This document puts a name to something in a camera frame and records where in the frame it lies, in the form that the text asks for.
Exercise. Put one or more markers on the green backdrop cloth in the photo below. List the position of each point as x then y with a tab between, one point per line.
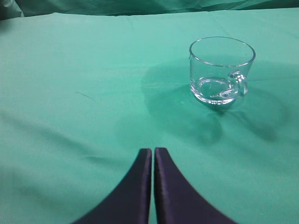
25	8

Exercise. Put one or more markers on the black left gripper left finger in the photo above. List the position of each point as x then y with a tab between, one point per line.
129	202

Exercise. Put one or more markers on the clear glass mug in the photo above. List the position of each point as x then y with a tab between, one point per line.
218	69

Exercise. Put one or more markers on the green table cloth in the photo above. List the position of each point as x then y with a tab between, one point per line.
81	94

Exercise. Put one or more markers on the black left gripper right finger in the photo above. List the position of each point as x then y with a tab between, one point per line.
176	200

